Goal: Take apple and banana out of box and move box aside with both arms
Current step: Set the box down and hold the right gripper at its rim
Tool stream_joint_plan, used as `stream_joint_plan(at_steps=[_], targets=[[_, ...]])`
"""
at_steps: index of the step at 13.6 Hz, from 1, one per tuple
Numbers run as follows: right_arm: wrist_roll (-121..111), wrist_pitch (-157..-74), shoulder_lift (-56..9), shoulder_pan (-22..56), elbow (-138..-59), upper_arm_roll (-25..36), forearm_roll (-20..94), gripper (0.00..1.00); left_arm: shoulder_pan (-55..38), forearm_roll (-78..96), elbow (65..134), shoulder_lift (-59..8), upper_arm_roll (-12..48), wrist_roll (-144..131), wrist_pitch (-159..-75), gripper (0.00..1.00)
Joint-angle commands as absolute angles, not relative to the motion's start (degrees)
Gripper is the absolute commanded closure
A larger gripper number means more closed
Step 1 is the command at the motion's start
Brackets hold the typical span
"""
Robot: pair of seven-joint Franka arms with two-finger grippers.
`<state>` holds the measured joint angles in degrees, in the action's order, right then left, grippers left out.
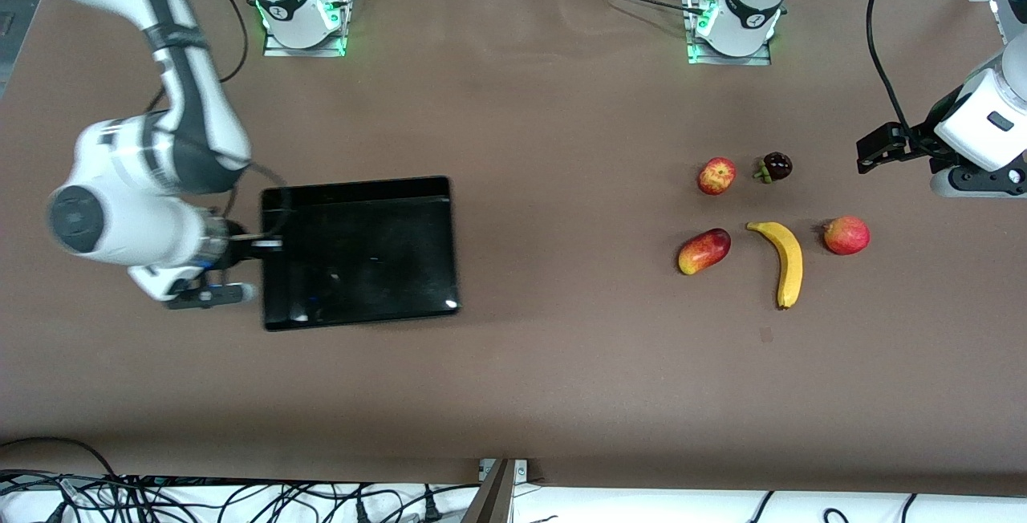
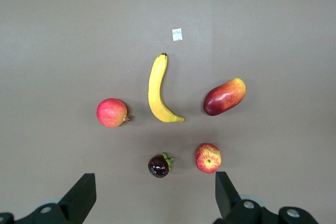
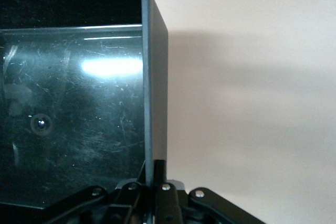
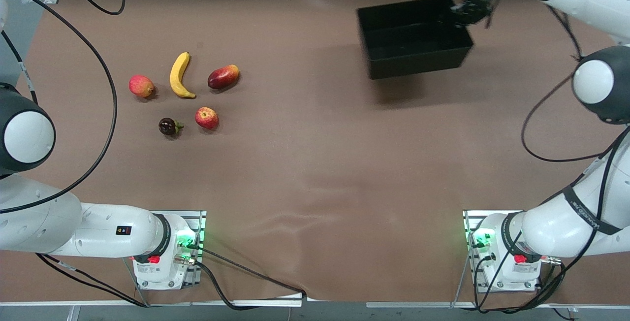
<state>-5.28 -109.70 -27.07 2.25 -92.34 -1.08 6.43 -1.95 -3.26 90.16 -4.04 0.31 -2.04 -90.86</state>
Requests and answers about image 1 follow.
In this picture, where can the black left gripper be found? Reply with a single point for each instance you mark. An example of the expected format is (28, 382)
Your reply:
(917, 140)

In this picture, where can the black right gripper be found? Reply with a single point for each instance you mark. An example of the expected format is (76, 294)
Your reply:
(236, 229)

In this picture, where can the black plastic box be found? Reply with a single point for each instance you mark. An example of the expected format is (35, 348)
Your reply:
(361, 258)

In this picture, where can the yellow banana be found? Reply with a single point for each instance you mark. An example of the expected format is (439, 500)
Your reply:
(790, 262)

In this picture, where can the small red yellow apple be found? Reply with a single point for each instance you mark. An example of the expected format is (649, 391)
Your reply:
(716, 176)

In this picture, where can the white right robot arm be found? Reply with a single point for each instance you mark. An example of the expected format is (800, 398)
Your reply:
(160, 154)

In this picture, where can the dark purple mangosteen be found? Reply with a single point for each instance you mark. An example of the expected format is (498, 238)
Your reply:
(777, 165)

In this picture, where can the red yellow mango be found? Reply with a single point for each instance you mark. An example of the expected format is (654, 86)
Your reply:
(704, 251)

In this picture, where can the slanted grey metal profile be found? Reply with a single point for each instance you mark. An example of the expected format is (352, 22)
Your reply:
(489, 499)

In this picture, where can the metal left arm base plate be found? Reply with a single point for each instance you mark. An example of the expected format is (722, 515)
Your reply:
(754, 60)

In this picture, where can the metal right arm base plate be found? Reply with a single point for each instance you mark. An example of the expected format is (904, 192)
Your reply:
(277, 50)

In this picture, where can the small metal bracket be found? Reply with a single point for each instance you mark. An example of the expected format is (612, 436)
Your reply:
(517, 469)

